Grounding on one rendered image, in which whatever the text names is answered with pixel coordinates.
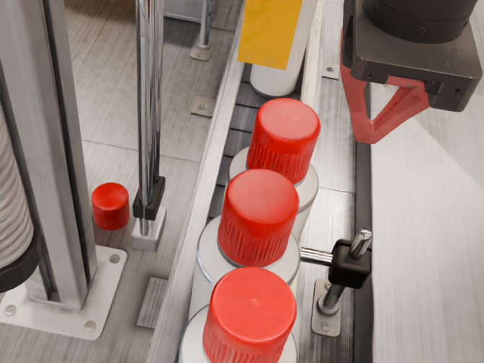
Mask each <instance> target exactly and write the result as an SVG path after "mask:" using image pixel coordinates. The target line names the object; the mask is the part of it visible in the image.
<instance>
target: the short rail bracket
mask: <svg viewBox="0 0 484 363"><path fill-rule="evenodd" d="M372 237H373V235H372V231H371V230H369V229H368V228H361V229H359V230H358V232H357V234H356V236H355V238H354V240H353V241H351V240H347V239H343V238H340V239H338V240H337V241H336V242H335V244H334V246H333V249H332V251H331V253H333V263H332V266H331V268H328V281H329V282H330V283H331V286H330V287H329V289H328V291H327V293H326V296H325V297H324V299H323V306H324V307H325V308H326V309H329V310H331V309H334V307H335V306H336V303H337V302H338V300H339V298H340V296H341V294H342V292H343V291H344V289H345V287H350V288H354V289H361V288H363V286H364V285H365V283H366V282H367V280H368V279H369V276H370V275H371V273H372V253H371V252H372V247H371V246H370V245H369V243H370V242H371V240H372Z"/></svg>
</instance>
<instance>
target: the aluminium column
mask: <svg viewBox="0 0 484 363"><path fill-rule="evenodd" d="M42 3H43V8H44V13H45V21H46V25H47V30H48V39H49V43H50V52H51V57H52V62H53V70H54V76H55V85H56V89H57V95H58V103H59V109H60V118H61V124H62V129H63V140H64V146H65V152H66V157H65V153H64V148H63V140H62V135H61V127H60V123H59V118H58V110H57V105H56V100H55V92H54V88H53V80H52V76H51V71H50V63H49V58H48V50H47V45H46V41H45V33H44V28H43V23H42V15H41V11H40V2H39V0H0V105H1V110H2V113H3V115H4V120H5V123H6V128H7V131H8V134H9V138H10V141H11V145H12V150H13V154H14V157H15V159H16V162H17V168H18V171H19V175H20V178H21V181H22V186H23V190H24V194H25V197H26V200H27V205H28V208H29V210H30V211H31V213H32V214H33V216H34V218H35V219H36V221H37V223H38V225H39V226H40V231H41V234H42V239H43V241H42V251H41V257H40V260H39V263H38V265H37V268H36V270H35V271H34V273H33V274H32V275H31V276H30V278H29V279H28V280H26V281H25V282H24V284H25V287H26V289H27V293H28V295H29V297H30V301H32V302H35V303H42V304H46V305H52V306H56V307H60V308H67V309H72V310H78V311H82V310H83V308H84V304H85V302H86V299H87V297H88V294H89V291H90V289H91V286H92V283H93V281H94V278H95V275H96V272H97V269H98V264H97V253H96V247H95V241H94V231H93V225H92V219H91V208H90V202H89V192H88V186H87V180H86V169H85V163H84V153H83V147H82V141H81V131H80V124H79V114H78V108H77V102H76V92H75V86H74V80H73V69H72V63H71V53H70V47H69V41H68V30H67V24H66V14H65V8H64V2H63V0H42ZM66 164H67V165H66ZM67 169H68V170H67ZM77 229H78V230H77ZM79 241H80V243H79ZM80 244H81V247H80ZM81 252H82V255H81ZM82 257H83V260H82ZM83 261H84V264H83ZM84 270H85V273H84ZM85 274H86V277H85ZM86 283H87V284H86Z"/></svg>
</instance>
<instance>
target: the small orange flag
mask: <svg viewBox="0 0 484 363"><path fill-rule="evenodd" d="M302 2H303V0H246V5H245V10H244V15H243V24H242V29H241V38H240V43H239V48H238V57H237V61H241V62H245V63H252V64H256V65H260V66H266V67H270V68H277V69H281V70H286V68H287V63H288V60H289V56H290V51H291V47H292V42H293V38H294V35H295V30H296V26H297V21H298V17H299V14H300V9H301V6H302Z"/></svg>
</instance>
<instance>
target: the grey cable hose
mask: <svg viewBox="0 0 484 363"><path fill-rule="evenodd" d="M42 241H43V239H42V234H41V231H40V226H39V225H38V223H37V221H36V219H35V218H34V216H33V214H32V213H31V211H30V210H29V208H28V205H27V200H26V197H25V194H24V190H23V186H22V181H21V178H20V175H19V171H18V168H17V162H16V159H15V157H14V154H13V150H12V145H11V141H10V138H9V134H8V131H7V128H6V123H5V120H4V115H3V113H2V110H1V105H0V293H3V292H7V291H10V290H13V289H14V288H16V287H18V286H20V285H21V284H22V283H24V282H25V281H26V280H28V279H29V278H30V276H31V275H32V274H33V273H34V271H35V270H36V268H37V265H38V263H39V260H40V257H41V251H42Z"/></svg>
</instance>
